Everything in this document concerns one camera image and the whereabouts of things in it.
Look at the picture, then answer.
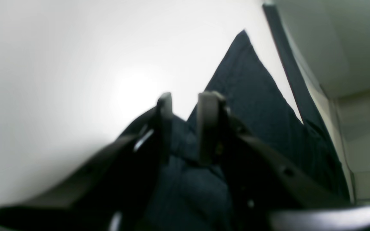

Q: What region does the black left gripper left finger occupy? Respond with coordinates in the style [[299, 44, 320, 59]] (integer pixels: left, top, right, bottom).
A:
[[0, 93, 173, 231]]

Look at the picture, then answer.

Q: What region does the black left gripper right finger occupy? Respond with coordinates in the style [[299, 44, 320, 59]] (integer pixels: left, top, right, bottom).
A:
[[197, 91, 370, 231]]

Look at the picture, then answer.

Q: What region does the dark long-sleeve shirt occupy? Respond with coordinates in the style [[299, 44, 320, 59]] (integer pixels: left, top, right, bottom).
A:
[[137, 6, 350, 231]]

